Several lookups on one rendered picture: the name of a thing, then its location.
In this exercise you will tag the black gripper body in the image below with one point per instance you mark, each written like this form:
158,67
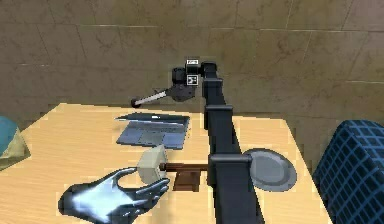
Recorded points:
180,86

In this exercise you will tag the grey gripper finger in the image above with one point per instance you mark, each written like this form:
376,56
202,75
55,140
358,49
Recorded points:
150,97

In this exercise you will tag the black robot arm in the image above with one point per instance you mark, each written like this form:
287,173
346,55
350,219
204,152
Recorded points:
224,140

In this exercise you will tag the grey open laptop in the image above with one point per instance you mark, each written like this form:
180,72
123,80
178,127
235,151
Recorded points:
155,131

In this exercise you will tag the pale hammer statue on stand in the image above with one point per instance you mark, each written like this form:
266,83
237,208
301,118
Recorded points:
156,165

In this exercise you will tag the silver hand sculpture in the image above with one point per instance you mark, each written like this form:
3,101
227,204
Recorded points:
106,200

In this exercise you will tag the grey round plate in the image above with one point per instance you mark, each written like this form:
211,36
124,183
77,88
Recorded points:
271,170

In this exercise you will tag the teal and olive cushion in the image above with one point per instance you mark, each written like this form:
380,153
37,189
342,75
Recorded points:
10,143

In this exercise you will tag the blue lattice basket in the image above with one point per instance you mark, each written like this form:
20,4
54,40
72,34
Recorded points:
355,173

